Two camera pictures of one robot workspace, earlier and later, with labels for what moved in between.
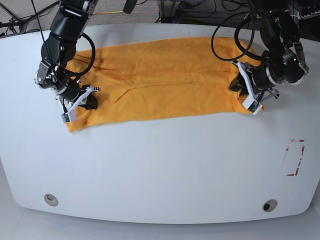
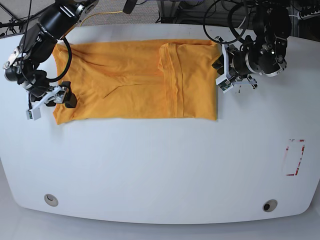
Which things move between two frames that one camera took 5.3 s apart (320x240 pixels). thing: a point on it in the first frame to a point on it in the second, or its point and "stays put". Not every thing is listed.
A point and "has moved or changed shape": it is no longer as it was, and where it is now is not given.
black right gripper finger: x=239 y=84 to x=219 y=64
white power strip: x=300 y=16 stays put
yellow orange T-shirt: x=161 y=77 has moved or changed shape
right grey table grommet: x=269 y=205 stays put
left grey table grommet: x=51 y=200 stays put
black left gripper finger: x=91 y=103 to x=70 y=100
